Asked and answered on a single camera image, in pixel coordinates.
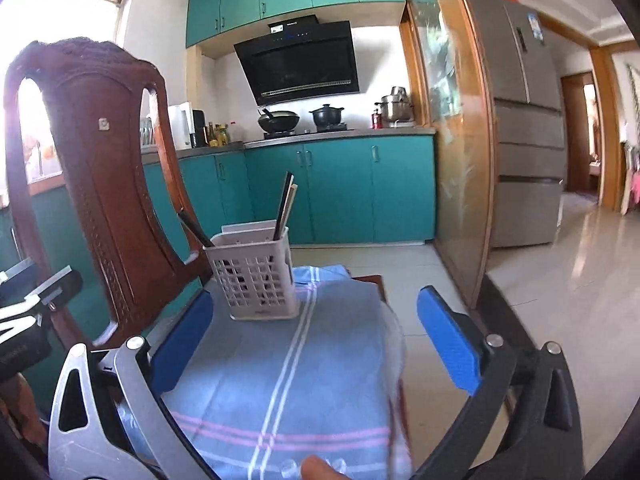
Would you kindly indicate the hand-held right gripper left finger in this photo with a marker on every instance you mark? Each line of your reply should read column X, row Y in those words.
column 185, row 340

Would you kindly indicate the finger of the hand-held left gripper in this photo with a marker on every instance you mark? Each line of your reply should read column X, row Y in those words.
column 67, row 287

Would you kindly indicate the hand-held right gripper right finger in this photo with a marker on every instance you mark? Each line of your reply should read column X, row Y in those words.
column 450, row 340

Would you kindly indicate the white plastic utensil basket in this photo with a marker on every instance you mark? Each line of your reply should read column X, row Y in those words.
column 250, row 280

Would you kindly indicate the brown chopstick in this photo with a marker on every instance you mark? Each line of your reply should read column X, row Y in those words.
column 196, row 230

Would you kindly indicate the person's left hand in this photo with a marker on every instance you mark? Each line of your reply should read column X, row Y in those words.
column 20, row 405

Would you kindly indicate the person's right hand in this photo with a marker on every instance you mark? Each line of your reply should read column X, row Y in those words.
column 320, row 469

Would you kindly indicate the carved wooden chair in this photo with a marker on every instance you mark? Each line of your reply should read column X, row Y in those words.
column 100, row 185

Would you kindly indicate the blue striped cloth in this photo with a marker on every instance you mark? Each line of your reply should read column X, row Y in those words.
column 300, row 360

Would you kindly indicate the dish rack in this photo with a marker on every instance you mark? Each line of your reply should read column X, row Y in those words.
column 148, row 132

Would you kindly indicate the wood-framed glass sliding door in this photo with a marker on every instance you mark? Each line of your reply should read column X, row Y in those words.
column 455, row 160

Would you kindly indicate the teal base cabinets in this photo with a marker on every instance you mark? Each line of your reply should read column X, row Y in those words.
column 340, row 185

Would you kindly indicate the white countertop appliance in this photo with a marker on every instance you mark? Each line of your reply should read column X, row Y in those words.
column 180, row 125

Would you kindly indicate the black coffee machine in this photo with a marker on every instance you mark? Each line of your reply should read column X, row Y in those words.
column 199, row 130

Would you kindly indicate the row of condiment bottles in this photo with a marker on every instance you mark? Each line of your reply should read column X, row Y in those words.
column 220, row 135

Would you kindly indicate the silver refrigerator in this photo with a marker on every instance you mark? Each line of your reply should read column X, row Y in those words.
column 520, row 135

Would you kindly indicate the grey kitchen countertop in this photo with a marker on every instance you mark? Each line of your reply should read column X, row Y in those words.
column 390, row 131

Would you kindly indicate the red bottle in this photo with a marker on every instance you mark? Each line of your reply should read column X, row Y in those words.
column 376, row 120

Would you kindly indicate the stainless steel pot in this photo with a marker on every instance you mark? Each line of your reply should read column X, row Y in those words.
column 397, row 107

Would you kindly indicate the black wok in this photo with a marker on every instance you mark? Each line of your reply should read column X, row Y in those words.
column 280, row 121

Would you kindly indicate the gas stove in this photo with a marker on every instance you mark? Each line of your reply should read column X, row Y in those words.
column 305, row 132

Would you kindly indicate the black cooking pot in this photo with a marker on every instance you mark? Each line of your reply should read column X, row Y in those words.
column 327, row 117

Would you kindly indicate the black range hood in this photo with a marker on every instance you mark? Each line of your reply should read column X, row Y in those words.
column 300, row 70

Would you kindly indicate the wooden door frame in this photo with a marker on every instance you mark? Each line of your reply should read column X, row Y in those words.
column 607, row 125

